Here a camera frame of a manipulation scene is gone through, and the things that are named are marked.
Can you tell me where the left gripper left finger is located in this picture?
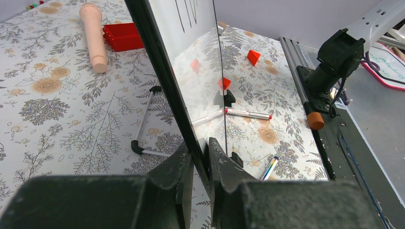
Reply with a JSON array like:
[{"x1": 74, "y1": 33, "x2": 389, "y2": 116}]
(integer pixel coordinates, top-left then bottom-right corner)
[{"x1": 147, "y1": 142, "x2": 194, "y2": 229}]

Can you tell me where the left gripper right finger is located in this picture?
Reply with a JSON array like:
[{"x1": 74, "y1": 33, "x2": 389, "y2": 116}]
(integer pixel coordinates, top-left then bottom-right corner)
[{"x1": 209, "y1": 137, "x2": 260, "y2": 229}]

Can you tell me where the white whiteboard black frame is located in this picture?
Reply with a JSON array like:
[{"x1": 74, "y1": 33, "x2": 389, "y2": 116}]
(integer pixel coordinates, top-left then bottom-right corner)
[{"x1": 126, "y1": 0, "x2": 226, "y2": 189}]

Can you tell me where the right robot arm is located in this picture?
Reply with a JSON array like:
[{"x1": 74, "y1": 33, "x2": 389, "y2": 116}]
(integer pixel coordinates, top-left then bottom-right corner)
[{"x1": 306, "y1": 0, "x2": 405, "y2": 94}]

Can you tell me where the blue cap whiteboard marker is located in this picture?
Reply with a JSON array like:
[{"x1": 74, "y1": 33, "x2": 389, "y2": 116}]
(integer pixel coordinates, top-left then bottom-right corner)
[{"x1": 260, "y1": 156, "x2": 279, "y2": 181}]

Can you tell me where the red cap whiteboard marker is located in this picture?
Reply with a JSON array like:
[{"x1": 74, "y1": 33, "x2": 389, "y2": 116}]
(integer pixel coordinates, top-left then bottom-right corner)
[{"x1": 224, "y1": 108, "x2": 272, "y2": 120}]

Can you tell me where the small red block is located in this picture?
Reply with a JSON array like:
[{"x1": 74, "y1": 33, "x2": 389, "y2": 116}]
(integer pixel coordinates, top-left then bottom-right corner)
[
  {"x1": 246, "y1": 50, "x2": 261, "y2": 66},
  {"x1": 222, "y1": 77, "x2": 231, "y2": 91}
]

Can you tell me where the orange cylinder block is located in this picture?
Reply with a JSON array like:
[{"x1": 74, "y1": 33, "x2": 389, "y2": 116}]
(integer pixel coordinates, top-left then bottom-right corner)
[{"x1": 307, "y1": 112, "x2": 325, "y2": 131}]

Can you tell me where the floral patterned table mat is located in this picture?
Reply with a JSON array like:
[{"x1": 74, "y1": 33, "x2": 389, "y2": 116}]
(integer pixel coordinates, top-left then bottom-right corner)
[{"x1": 0, "y1": 0, "x2": 328, "y2": 229}]

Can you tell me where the red rectangular tray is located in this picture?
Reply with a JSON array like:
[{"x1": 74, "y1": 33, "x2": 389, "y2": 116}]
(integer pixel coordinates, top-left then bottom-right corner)
[{"x1": 102, "y1": 22, "x2": 144, "y2": 52}]

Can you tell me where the pink plastic toy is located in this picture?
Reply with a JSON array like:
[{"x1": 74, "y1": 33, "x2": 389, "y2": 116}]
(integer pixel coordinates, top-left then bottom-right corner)
[{"x1": 79, "y1": 3, "x2": 108, "y2": 73}]

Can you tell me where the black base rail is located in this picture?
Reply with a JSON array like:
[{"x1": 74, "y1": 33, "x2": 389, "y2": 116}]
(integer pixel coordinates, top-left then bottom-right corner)
[{"x1": 279, "y1": 36, "x2": 405, "y2": 229}]

